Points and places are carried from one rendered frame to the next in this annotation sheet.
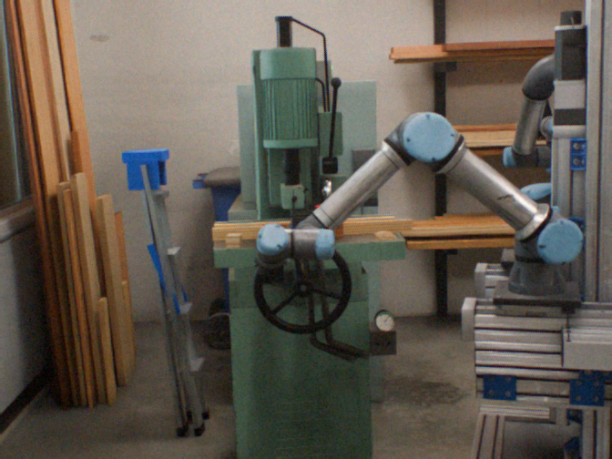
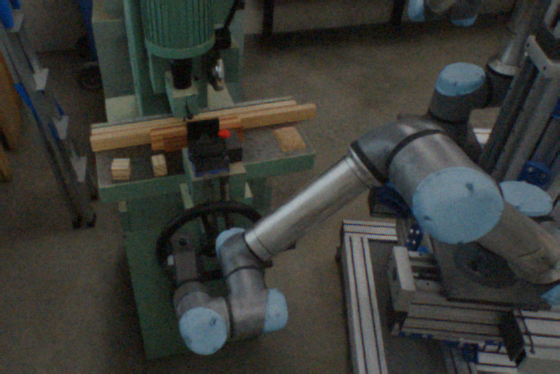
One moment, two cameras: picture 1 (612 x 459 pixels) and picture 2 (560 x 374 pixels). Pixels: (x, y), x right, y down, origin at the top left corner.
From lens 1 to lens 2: 170 cm
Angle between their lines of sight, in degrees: 32
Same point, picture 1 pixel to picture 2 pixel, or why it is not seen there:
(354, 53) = not seen: outside the picture
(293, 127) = (187, 33)
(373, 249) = (281, 164)
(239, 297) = (134, 224)
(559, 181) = (531, 125)
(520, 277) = (478, 263)
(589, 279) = not seen: hidden behind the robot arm
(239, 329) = (136, 248)
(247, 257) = (139, 190)
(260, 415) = (161, 302)
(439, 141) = (477, 222)
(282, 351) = not seen: hidden behind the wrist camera
